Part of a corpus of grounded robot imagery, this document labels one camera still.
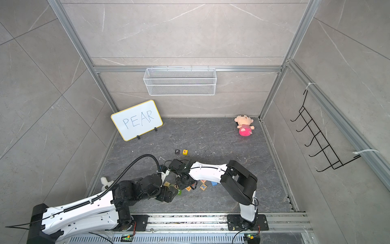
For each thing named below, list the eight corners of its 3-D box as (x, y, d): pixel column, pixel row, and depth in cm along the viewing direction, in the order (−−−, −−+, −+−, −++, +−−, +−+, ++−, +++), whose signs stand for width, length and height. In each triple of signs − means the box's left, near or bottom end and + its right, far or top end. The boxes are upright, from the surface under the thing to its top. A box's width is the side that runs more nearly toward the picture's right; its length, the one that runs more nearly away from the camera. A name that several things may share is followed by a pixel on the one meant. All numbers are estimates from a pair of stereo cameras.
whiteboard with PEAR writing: (126, 143, 106) (114, 125, 91) (122, 132, 113) (110, 114, 97) (163, 127, 116) (158, 108, 101) (157, 118, 123) (151, 99, 107)
